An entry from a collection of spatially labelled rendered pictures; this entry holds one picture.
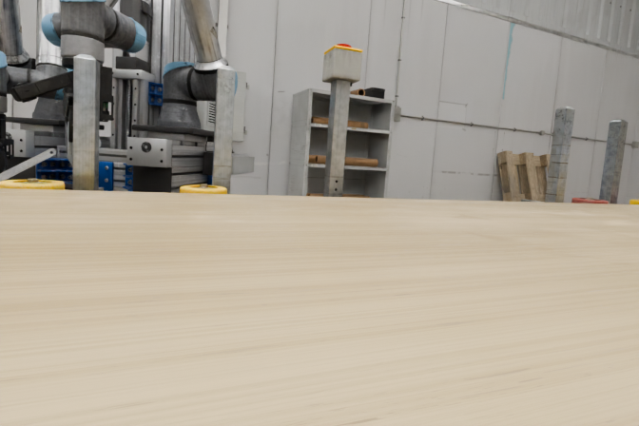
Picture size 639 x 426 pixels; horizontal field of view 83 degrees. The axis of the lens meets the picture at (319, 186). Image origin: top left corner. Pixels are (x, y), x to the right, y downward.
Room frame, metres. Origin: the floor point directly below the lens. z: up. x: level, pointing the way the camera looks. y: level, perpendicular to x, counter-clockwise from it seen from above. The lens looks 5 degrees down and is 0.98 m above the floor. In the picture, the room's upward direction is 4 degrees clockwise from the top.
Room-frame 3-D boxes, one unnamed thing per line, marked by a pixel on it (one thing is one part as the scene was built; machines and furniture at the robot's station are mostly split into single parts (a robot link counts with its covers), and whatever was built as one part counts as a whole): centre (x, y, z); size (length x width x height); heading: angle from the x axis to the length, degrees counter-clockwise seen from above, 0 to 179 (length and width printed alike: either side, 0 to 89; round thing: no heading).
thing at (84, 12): (0.76, 0.50, 1.23); 0.09 x 0.08 x 0.11; 169
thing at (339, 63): (0.86, -0.03, 1.18); 0.07 x 0.07 x 0.08; 20
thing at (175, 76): (1.33, 0.52, 1.21); 0.13 x 0.12 x 0.14; 79
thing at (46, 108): (1.40, 1.02, 1.09); 0.15 x 0.15 x 0.10
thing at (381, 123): (3.58, -0.18, 0.78); 0.90 x 0.45 x 1.55; 113
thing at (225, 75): (0.77, 0.21, 0.91); 0.03 x 0.03 x 0.48; 20
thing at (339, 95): (0.86, -0.03, 0.93); 0.05 x 0.04 x 0.45; 110
